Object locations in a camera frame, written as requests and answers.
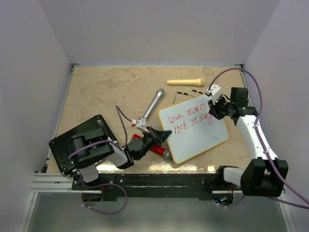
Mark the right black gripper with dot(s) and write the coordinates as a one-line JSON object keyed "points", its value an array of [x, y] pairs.
{"points": [[213, 110]]}

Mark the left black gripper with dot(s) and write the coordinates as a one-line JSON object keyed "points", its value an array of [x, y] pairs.
{"points": [[161, 135]]}

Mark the yellow framed whiteboard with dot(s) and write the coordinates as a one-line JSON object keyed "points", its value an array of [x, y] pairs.
{"points": [[194, 129]]}

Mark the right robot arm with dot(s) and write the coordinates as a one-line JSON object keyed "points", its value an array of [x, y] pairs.
{"points": [[265, 173]]}

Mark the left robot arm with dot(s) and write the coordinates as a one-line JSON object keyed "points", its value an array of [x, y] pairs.
{"points": [[86, 149]]}

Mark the red toy microphone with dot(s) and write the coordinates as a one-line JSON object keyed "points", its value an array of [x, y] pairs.
{"points": [[165, 153]]}

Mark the cream toy microphone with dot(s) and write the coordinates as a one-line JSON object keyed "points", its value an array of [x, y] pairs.
{"points": [[187, 82]]}

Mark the silver toy microphone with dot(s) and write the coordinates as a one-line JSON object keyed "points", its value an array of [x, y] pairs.
{"points": [[158, 96]]}

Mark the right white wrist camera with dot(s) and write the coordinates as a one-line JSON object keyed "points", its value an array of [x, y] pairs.
{"points": [[214, 93]]}

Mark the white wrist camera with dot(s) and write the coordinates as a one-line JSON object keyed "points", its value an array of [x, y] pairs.
{"points": [[214, 93], [140, 124]]}

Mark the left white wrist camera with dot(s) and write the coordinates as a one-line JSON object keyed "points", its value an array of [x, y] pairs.
{"points": [[140, 124]]}

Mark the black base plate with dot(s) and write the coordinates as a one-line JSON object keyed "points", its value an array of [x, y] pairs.
{"points": [[198, 186]]}

